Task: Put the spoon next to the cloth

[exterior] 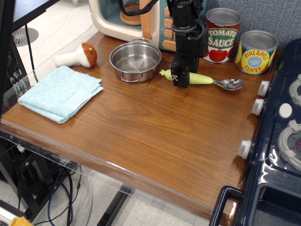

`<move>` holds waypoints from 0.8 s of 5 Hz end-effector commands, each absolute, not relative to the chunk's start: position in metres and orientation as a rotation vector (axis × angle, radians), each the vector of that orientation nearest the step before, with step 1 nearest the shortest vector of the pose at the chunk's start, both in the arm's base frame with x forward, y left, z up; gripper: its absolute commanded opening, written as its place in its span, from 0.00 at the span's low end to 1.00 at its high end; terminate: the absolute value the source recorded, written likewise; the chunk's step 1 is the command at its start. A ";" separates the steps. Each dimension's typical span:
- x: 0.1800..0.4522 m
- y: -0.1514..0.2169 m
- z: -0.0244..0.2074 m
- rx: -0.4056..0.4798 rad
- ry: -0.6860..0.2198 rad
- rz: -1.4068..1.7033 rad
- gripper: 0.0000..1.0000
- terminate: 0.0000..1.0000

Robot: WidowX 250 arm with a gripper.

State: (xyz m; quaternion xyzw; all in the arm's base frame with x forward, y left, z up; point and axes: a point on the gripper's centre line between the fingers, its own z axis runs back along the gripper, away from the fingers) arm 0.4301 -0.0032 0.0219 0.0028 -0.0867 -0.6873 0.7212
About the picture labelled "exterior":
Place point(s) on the black metal frame stand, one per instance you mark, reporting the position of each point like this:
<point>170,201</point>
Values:
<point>32,177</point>

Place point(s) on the toy mushroom brown cap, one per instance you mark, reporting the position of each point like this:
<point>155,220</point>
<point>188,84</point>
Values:
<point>84,55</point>

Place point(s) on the light blue folded towel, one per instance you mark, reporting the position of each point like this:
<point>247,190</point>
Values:
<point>61,94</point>

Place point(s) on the dark blue toy stove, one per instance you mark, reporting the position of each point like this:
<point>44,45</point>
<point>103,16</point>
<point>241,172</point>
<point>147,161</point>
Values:
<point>271,194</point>

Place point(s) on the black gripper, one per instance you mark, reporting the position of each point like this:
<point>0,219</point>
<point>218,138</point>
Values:
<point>191,38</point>

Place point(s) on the orange plate inside microwave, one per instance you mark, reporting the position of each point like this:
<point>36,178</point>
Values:
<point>131,20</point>

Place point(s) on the stainless steel pot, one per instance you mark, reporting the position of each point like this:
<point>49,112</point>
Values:
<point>135,61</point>

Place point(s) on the spoon with green handle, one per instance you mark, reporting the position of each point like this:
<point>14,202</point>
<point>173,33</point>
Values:
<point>202,79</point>

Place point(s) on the tomato sauce can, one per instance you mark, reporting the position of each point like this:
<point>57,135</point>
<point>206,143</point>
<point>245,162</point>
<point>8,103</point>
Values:
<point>223,29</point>

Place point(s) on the pineapple slices can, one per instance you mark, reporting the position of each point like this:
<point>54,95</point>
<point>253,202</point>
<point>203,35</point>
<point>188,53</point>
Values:
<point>255,52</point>

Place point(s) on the toy microwave teal cream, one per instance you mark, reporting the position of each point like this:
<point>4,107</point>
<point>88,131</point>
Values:
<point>155,27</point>

